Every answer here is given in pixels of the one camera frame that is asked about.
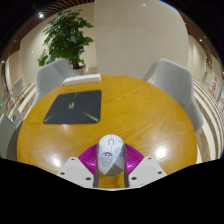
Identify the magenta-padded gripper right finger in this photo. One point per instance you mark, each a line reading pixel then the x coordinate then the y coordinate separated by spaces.
pixel 141 168

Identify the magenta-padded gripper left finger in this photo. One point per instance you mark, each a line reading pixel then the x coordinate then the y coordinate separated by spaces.
pixel 83 168

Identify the white cartoon-print computer mouse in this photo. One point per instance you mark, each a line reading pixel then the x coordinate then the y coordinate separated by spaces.
pixel 110 155

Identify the black mouse pad green lines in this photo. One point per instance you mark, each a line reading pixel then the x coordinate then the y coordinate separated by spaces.
pixel 74 107

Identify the grey armchair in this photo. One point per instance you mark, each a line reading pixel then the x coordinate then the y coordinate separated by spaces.
pixel 6 136

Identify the grey shell chair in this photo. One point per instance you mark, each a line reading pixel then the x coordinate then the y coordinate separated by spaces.
pixel 51 78
pixel 176 88

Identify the white power strip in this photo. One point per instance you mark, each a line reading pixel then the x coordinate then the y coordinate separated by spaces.
pixel 81 79

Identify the group of distant chairs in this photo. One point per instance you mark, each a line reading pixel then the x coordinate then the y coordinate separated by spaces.
pixel 11 91

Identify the large green potted plant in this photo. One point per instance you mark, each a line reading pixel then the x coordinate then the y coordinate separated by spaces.
pixel 65 36

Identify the wall posters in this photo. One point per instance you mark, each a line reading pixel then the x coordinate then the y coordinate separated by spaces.
pixel 213 83

